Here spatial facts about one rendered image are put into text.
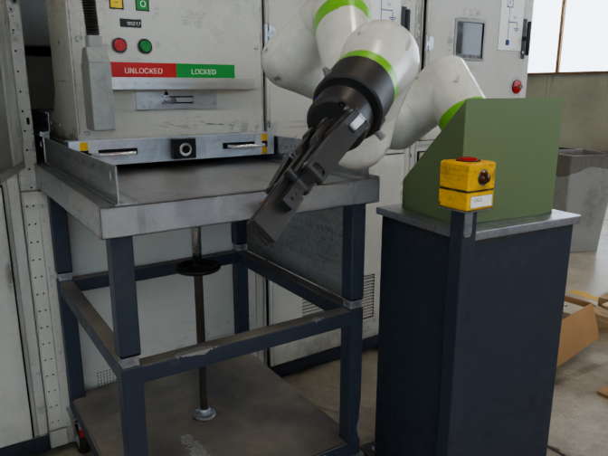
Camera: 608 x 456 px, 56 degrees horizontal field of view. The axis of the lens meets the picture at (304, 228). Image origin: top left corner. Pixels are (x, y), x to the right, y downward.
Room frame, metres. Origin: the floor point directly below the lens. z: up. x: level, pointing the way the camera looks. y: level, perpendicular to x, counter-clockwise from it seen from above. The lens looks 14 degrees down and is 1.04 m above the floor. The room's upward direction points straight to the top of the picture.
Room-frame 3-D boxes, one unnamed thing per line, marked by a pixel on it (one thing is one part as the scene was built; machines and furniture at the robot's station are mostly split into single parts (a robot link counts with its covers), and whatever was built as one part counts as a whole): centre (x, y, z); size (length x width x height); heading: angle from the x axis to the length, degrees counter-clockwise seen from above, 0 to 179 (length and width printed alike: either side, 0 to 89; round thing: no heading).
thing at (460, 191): (1.16, -0.34, 0.85); 0.08 x 0.08 x 0.10; 33
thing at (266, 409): (1.39, 0.27, 0.46); 0.64 x 0.58 x 0.66; 33
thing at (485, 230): (1.37, -0.42, 0.74); 0.37 x 0.32 x 0.02; 119
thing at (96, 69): (1.28, 0.45, 1.04); 0.08 x 0.05 x 0.17; 33
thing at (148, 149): (1.47, 0.32, 0.90); 0.54 x 0.05 x 0.06; 123
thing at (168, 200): (1.39, 0.27, 0.82); 0.68 x 0.62 x 0.06; 33
